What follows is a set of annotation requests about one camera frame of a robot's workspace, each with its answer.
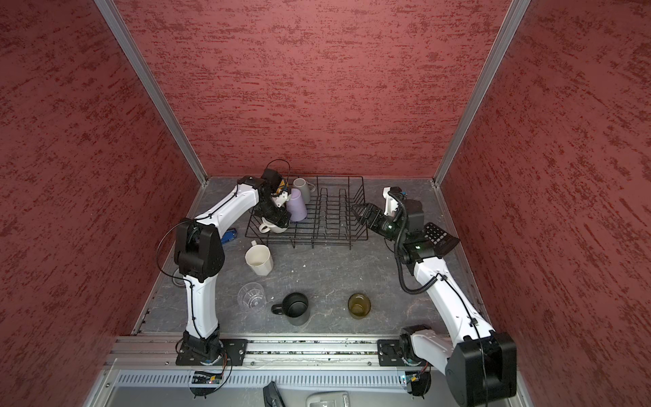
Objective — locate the olive green glass cup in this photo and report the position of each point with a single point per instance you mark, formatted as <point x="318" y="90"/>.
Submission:
<point x="359" y="306"/>

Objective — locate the black calculator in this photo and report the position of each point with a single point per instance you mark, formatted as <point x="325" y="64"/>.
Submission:
<point x="441" y="241"/>

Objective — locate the black object at bottom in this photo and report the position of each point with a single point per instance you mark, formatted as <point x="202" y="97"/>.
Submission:
<point x="272" y="396"/>

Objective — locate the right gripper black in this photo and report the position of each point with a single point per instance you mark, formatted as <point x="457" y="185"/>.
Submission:
<point x="371" y="209"/>

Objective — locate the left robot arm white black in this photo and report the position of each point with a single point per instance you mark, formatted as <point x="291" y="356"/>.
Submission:
<point x="199" y="255"/>

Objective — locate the red inside white mug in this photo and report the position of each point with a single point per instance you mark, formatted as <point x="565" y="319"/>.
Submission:
<point x="268" y="227"/>

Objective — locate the clear glass cup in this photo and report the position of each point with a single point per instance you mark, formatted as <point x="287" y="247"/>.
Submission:
<point x="251" y="297"/>

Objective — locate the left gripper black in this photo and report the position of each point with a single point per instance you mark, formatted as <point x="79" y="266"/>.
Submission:
<point x="275" y="219"/>

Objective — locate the cream white mug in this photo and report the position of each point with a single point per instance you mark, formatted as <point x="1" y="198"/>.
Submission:
<point x="259" y="259"/>

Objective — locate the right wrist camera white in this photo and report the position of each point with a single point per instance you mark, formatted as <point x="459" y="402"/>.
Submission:
<point x="392" y="195"/>

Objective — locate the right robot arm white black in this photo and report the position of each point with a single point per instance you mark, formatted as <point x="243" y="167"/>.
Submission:
<point x="479" y="364"/>

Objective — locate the aluminium rail frame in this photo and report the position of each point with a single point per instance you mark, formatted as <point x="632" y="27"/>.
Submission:
<point x="293" y="362"/>

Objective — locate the grey white mug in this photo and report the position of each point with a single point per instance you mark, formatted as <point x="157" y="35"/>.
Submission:
<point x="307" y="189"/>

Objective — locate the grey device at bottom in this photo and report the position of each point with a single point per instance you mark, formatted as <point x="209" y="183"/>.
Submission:
<point x="329" y="399"/>

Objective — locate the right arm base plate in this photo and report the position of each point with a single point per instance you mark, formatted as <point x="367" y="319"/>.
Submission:
<point x="391" y="352"/>

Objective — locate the tape roll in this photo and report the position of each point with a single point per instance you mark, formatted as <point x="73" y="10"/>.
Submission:
<point x="178" y="279"/>

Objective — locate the black mug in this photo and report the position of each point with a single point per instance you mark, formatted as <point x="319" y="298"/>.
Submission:
<point x="295" y="307"/>

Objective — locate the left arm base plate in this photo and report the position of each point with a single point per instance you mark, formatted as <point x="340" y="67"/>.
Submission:
<point x="231" y="352"/>

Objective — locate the blue black tool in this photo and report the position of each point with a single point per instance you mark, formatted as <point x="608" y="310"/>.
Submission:
<point x="229" y="235"/>

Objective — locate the black wire dish rack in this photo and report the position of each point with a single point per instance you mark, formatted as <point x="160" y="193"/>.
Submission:
<point x="330" y="216"/>

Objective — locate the lilac plastic cup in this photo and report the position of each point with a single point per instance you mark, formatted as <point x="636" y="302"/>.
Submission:
<point x="296" y="206"/>

